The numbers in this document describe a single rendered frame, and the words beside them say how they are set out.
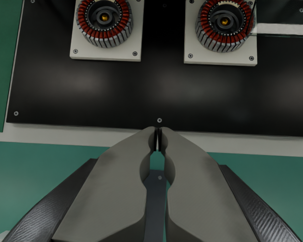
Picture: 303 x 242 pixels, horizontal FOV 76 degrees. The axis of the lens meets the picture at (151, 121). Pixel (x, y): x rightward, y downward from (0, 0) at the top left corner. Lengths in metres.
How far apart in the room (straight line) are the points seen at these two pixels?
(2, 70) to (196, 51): 0.44
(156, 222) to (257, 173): 0.64
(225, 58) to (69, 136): 0.37
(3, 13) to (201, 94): 0.50
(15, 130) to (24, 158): 0.89
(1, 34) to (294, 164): 1.43
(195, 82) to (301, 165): 1.11
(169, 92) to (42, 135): 0.29
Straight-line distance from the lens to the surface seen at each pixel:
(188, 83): 0.42
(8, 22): 0.61
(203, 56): 0.44
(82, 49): 0.46
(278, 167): 1.37
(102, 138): 0.43
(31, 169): 1.38
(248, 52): 0.47
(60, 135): 0.47
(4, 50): 0.59
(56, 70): 0.48
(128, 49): 0.44
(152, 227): 1.23
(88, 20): 0.45
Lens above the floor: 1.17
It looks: 82 degrees down
